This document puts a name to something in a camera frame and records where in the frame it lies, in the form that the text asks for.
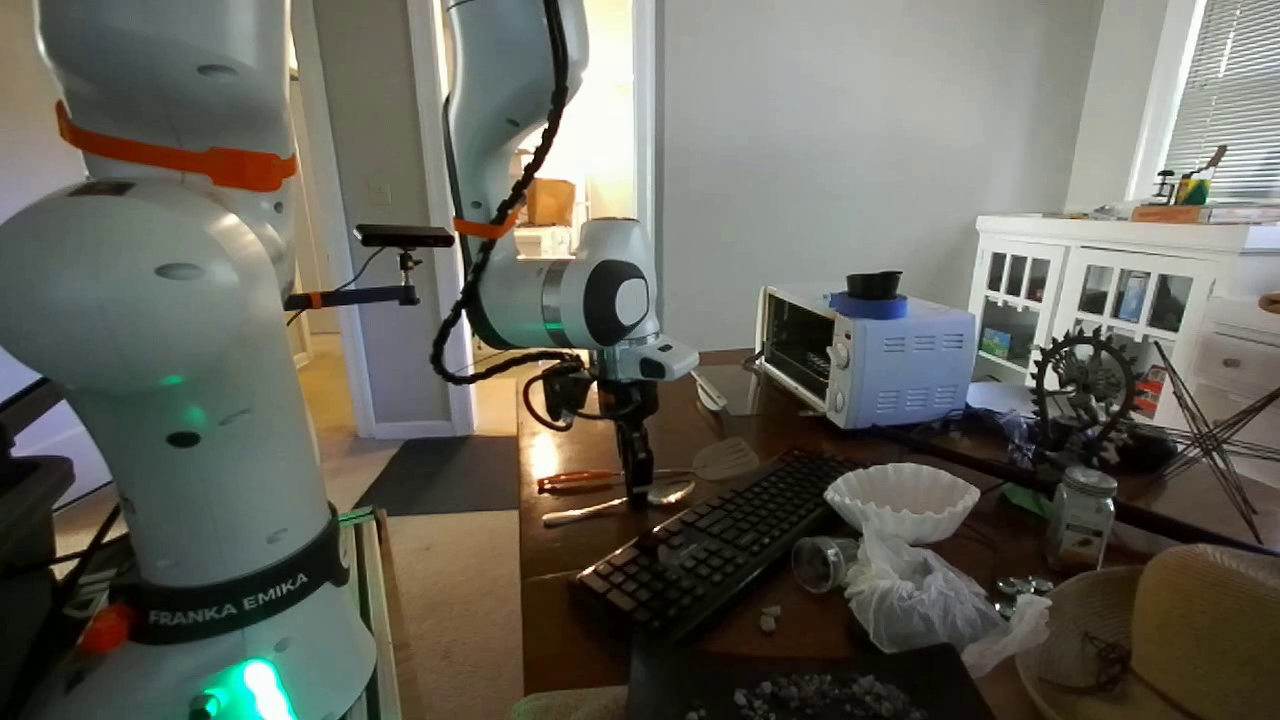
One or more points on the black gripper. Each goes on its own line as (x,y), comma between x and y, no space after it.
(628,401)

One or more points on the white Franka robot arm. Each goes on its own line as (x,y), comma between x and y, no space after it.
(161,334)

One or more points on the blue plate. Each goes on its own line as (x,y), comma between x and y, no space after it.
(866,307)

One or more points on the dark pebble contents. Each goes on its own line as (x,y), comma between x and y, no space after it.
(813,697)

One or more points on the black computer keyboard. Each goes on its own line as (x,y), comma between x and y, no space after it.
(723,535)

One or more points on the dark floor mat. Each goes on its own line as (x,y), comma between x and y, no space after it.
(442,476)

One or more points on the clear drinking glass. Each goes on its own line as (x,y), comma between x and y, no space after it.
(821,560)

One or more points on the white toaster oven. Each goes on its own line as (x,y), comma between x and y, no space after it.
(894,365)

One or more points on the clear plastic bag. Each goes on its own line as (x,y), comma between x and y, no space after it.
(923,601)

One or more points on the glass jar with lid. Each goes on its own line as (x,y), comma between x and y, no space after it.
(1080,526)

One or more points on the white glass door cabinet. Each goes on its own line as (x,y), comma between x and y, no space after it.
(1055,253)

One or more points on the tan straw hat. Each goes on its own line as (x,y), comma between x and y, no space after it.
(1200,624)

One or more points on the small plant tray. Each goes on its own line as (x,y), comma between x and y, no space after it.
(1174,201)

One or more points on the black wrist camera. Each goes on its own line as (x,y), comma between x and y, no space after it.
(566,392)

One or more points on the black camera on stand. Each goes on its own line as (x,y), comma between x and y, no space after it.
(402,238)

